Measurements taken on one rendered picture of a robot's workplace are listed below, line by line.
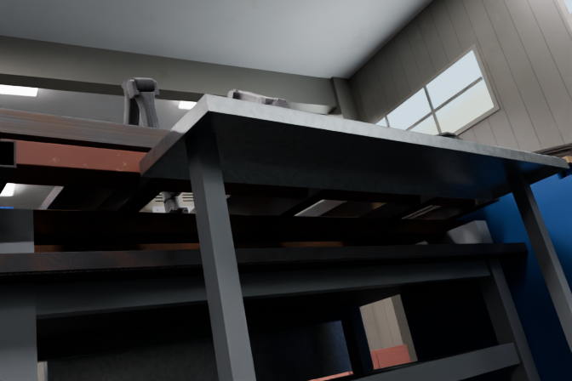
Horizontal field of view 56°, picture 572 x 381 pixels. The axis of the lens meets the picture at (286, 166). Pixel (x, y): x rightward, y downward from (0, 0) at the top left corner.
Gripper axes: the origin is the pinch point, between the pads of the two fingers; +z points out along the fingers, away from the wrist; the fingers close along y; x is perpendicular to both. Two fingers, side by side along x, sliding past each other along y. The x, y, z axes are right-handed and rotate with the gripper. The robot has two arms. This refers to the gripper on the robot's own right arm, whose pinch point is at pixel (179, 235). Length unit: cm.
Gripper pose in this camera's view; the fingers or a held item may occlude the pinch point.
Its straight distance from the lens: 198.7
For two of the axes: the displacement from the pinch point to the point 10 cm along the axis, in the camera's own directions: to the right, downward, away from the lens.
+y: -5.4, 5.8, 6.1
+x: -7.8, -0.9, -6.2
